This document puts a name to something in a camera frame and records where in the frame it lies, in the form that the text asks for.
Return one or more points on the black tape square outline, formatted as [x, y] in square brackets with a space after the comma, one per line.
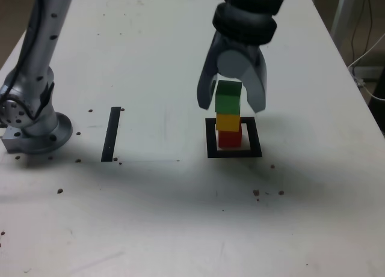
[234, 154]

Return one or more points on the black tape strip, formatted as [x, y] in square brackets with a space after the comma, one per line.
[110, 135]

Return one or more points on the green cube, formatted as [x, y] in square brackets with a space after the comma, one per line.
[227, 102]

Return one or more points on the white metal post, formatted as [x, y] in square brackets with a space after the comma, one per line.
[341, 9]

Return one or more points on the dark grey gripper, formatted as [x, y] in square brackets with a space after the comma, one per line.
[237, 45]

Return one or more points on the red cube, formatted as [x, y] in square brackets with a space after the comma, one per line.
[230, 138]

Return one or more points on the yellow cube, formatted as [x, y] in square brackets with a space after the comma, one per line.
[228, 122]

